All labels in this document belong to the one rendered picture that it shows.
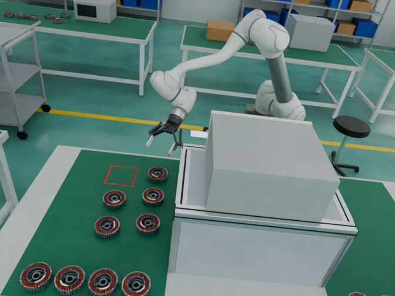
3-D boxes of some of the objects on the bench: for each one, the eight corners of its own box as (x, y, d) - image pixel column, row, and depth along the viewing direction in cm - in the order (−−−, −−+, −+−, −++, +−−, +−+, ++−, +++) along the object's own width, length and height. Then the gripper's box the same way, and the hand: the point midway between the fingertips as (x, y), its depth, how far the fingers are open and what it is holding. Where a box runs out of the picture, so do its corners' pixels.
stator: (146, 189, 174) (146, 185, 172) (166, 194, 173) (166, 189, 171) (139, 204, 165) (139, 199, 163) (160, 209, 164) (160, 204, 162)
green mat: (81, 149, 197) (81, 149, 197) (180, 160, 200) (180, 160, 199) (-1, 295, 120) (-1, 295, 120) (163, 310, 123) (163, 309, 123)
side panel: (173, 222, 159) (178, 172, 140) (179, 222, 159) (185, 172, 140) (167, 272, 136) (173, 221, 117) (174, 273, 136) (181, 221, 117)
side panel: (302, 235, 161) (324, 188, 143) (308, 235, 162) (331, 188, 143) (317, 286, 139) (346, 238, 120) (324, 287, 139) (354, 239, 120)
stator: (154, 168, 190) (154, 163, 188) (170, 175, 187) (171, 170, 185) (143, 179, 181) (143, 174, 179) (161, 186, 178) (161, 181, 176)
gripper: (196, 129, 180) (179, 161, 172) (157, 115, 187) (139, 146, 179) (194, 122, 174) (177, 155, 166) (154, 108, 181) (136, 140, 172)
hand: (158, 148), depth 173 cm, fingers open, 13 cm apart
